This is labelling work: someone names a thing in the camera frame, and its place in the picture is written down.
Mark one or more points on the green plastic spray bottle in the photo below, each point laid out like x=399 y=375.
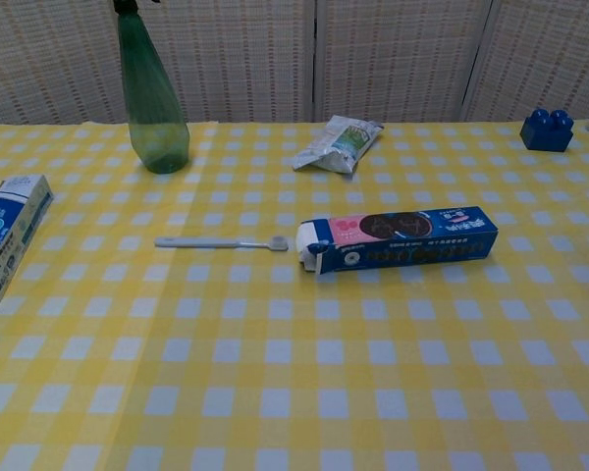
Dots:
x=154 y=113

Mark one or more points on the beige woven folding screen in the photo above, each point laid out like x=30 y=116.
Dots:
x=255 y=59

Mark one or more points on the white grey toothbrush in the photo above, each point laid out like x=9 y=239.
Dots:
x=201 y=242

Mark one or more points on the yellow white checkered tablecloth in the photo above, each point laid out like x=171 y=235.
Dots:
x=294 y=353

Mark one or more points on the blue toy building block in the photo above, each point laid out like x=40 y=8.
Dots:
x=545 y=132

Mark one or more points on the silver foil snack packet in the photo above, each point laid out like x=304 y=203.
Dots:
x=338 y=144

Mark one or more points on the blue cookie box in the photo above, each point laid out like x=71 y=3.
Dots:
x=402 y=240

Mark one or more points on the white blue toothpaste box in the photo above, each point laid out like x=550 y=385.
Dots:
x=10 y=235

